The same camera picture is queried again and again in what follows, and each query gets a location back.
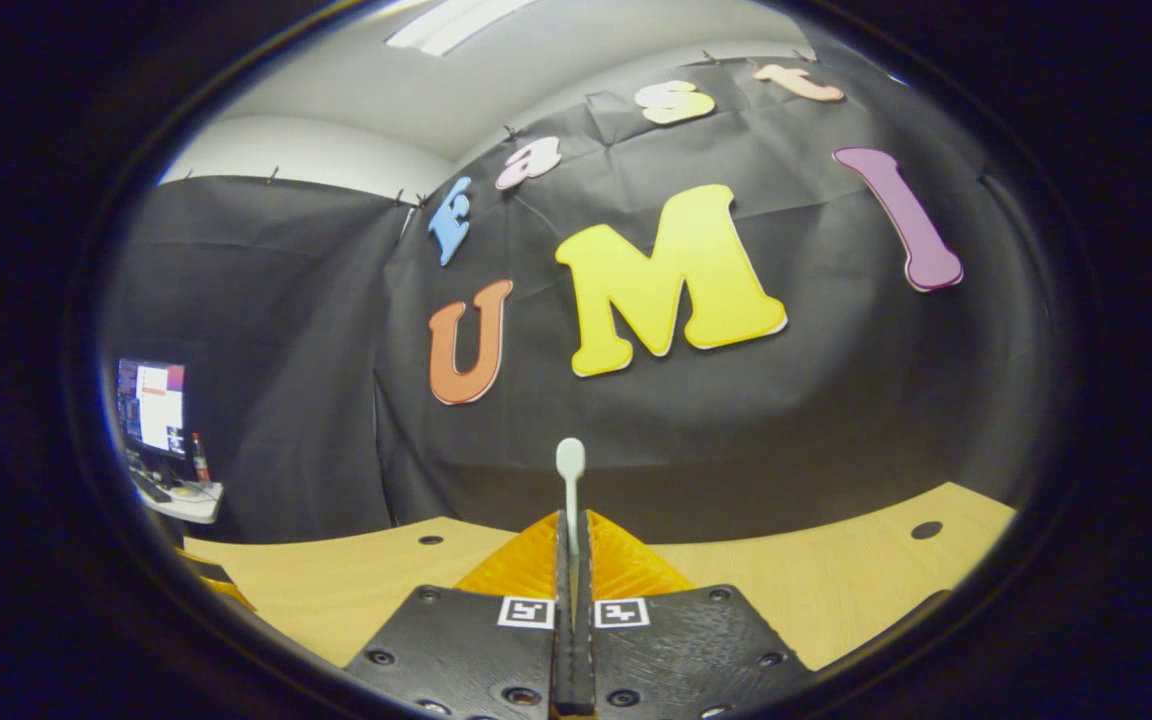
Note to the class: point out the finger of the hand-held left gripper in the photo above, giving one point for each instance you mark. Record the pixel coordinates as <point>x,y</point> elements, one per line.
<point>221,582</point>

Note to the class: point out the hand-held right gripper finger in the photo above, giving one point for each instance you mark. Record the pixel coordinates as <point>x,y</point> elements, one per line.
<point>563,570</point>
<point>583,570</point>

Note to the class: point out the white toothbrush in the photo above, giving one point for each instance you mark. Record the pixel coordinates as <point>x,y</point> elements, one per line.
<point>570,458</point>

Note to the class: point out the white side table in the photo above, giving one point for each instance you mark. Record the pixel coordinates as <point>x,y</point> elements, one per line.
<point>194,505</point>

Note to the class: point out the black keyboard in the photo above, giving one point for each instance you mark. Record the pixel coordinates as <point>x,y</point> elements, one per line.
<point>151,488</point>

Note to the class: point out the red bottle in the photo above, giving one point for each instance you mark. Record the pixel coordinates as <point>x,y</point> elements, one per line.
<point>200,462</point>

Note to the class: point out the computer monitor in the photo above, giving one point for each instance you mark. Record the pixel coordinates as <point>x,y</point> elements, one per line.
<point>154,405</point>

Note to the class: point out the black backdrop cloth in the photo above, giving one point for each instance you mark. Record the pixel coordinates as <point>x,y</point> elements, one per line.
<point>836,400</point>

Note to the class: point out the white ceiling light panel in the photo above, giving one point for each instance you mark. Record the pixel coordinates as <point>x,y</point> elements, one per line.
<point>456,22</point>

